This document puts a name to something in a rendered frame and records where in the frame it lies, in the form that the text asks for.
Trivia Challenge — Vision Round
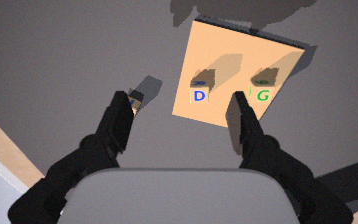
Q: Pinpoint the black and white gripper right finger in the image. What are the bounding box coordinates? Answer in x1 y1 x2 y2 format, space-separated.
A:
225 91 354 224

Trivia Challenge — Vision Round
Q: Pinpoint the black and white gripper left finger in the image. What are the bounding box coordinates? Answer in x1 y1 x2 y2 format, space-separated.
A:
7 91 134 224

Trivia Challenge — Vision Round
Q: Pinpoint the tan wooden letter block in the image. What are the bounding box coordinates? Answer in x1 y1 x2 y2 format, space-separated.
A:
190 80 209 103
246 79 276 104
128 96 141 118

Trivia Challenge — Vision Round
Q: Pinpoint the peach flat mat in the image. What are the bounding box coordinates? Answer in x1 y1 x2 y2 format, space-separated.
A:
173 21 304 127

